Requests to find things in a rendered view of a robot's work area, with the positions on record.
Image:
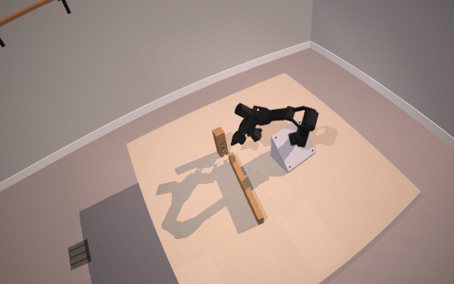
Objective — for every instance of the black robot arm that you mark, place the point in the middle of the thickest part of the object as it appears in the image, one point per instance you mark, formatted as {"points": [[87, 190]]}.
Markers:
{"points": [[265, 116]]}

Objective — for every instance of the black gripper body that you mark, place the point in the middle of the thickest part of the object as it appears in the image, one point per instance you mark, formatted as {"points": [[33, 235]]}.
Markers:
{"points": [[245, 127]]}

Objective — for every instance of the wooden post with two steel pins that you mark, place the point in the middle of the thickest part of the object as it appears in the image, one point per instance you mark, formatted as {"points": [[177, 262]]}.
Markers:
{"points": [[220, 141]]}

